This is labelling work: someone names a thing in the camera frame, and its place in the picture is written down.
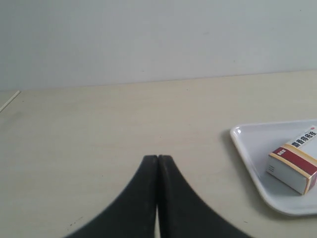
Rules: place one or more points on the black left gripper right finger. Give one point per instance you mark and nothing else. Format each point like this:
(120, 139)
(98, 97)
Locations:
(182, 213)

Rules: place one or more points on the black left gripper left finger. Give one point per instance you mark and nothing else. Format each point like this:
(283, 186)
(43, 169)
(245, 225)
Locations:
(133, 213)

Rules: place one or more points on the white red medicine box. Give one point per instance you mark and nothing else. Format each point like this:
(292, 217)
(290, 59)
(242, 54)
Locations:
(295, 162)

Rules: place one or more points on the white plastic tray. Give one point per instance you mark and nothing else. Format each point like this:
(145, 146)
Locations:
(254, 142)

